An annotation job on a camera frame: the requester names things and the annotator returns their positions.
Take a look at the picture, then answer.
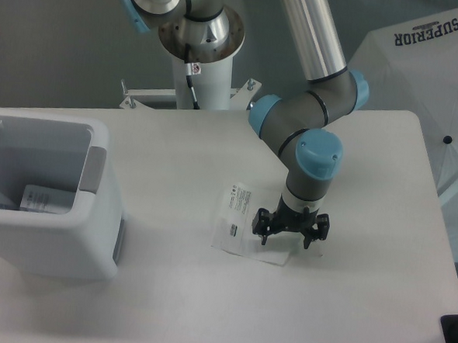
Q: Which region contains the white Superior umbrella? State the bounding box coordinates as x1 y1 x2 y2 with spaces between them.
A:
349 8 458 269

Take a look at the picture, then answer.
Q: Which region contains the silver and grey robot arm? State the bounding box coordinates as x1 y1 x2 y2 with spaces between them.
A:
120 0 370 246

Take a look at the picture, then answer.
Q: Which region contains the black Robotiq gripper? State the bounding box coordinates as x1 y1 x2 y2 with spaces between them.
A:
252 197 330 249

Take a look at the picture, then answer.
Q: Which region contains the white plastic wrapper with print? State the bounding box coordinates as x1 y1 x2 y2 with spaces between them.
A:
211 183 300 266

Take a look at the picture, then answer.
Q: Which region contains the white plastic trash can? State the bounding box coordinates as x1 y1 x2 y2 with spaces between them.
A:
0 109 125 280

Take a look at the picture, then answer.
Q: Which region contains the black cable on pedestal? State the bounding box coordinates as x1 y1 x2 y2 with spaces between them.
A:
180 43 205 111

